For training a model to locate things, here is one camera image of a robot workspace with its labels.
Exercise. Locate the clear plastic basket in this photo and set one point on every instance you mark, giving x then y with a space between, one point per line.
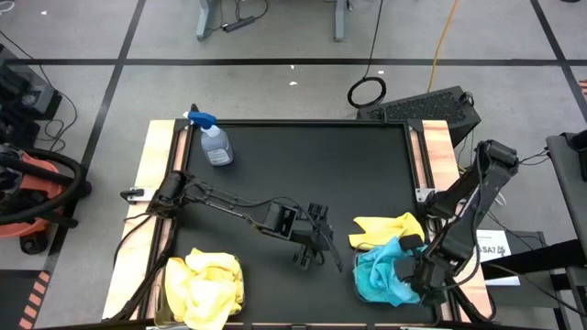
159 316
360 300

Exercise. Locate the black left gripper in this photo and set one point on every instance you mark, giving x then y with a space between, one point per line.
312 234

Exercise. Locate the orange and black vacuum cleaner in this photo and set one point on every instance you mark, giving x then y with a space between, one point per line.
32 179

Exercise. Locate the black perforated computer case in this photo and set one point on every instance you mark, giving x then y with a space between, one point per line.
422 110

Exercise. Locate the spray bottle with blue trigger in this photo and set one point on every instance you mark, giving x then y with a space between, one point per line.
215 146

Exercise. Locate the dark grey side table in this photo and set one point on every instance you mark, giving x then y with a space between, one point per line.
568 192

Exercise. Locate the wooden table side board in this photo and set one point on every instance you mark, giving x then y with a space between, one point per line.
153 151
440 151

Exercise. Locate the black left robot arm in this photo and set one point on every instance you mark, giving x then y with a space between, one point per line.
220 201

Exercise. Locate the black power strip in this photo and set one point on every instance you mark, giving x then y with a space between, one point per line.
238 24

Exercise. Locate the black aluminium table frame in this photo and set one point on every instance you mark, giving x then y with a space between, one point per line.
293 122

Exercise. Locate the grey desk leg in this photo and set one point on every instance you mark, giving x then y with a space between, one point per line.
205 23
340 23

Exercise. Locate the black equipment case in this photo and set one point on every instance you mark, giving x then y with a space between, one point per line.
27 98

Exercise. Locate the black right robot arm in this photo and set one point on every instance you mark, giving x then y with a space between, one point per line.
477 211

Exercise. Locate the black metal beam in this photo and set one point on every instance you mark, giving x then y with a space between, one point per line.
541 259

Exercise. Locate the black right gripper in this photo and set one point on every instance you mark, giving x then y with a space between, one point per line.
431 279

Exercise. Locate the white paper sign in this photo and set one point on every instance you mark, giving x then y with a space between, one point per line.
493 249

